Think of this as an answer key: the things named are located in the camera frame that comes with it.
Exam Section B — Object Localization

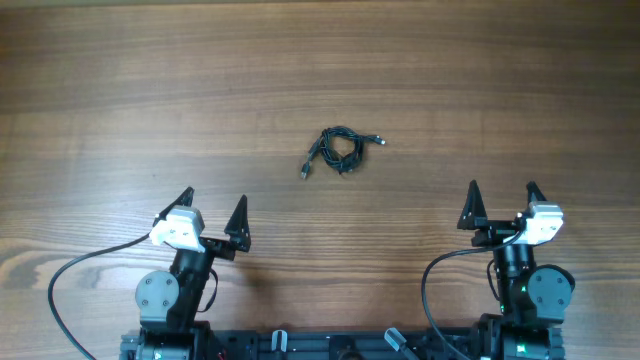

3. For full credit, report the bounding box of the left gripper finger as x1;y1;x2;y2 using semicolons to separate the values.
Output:
224;195;251;252
154;186;194;224

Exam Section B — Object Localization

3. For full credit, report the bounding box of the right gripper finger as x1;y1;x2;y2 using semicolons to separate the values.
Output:
457;180;487;230
526;181;547;204

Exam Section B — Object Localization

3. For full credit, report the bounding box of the thick black USB cable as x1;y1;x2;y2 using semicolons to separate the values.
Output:
299;127;364;180

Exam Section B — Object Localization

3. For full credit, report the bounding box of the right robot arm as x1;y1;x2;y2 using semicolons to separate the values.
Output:
457;181;575;359

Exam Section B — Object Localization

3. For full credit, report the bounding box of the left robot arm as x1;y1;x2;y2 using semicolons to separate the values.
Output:
119;187;251;360

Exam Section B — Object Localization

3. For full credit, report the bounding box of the right camera black cable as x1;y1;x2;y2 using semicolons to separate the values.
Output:
420;230;526;360

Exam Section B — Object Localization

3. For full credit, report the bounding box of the camera black cable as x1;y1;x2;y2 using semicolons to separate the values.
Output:
47;232;152;360
420;230;526;360

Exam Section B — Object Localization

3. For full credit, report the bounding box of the left camera black cable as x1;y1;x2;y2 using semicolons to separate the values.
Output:
47;232;152;360

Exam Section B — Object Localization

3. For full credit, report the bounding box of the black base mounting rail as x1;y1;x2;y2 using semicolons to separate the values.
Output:
119;327;566;360

